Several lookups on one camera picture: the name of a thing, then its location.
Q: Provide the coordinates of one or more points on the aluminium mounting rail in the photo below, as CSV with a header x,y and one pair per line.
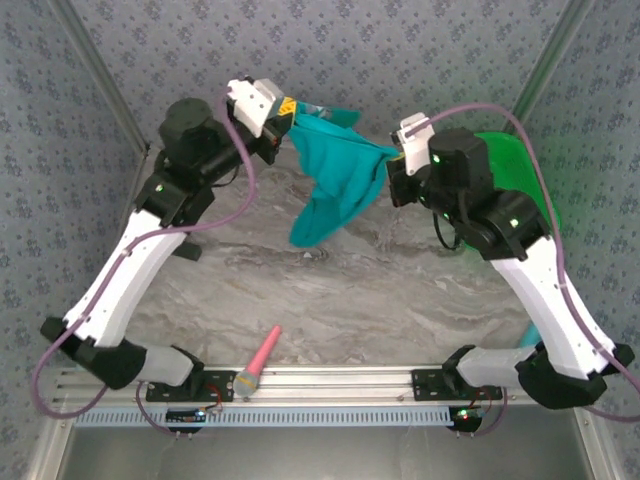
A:
x,y
325,387

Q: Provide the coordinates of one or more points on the green plastic basket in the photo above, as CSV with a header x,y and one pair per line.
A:
x,y
520,165

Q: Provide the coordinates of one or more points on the teal t-shirt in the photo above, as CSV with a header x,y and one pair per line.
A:
x,y
340,170

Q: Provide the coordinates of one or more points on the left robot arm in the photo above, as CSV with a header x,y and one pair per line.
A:
x,y
135,280

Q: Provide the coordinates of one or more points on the aluminium frame post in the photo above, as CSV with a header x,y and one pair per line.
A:
x,y
548,62
104,75

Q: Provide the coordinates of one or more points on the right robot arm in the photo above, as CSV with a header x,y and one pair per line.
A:
x,y
525,295

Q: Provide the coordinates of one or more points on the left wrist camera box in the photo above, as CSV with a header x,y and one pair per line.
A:
x,y
252,107

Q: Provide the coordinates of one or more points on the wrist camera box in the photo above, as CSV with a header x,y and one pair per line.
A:
x,y
417,145
252,107

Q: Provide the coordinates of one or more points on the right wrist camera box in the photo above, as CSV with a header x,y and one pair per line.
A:
x,y
417,145

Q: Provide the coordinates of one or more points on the pink toy microphone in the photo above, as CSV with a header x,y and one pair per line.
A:
x,y
265,352

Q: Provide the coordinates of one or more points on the blue toy microphone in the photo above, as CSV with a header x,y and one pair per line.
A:
x,y
530,337

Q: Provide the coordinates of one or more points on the black plastic block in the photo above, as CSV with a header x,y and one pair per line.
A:
x,y
189,252

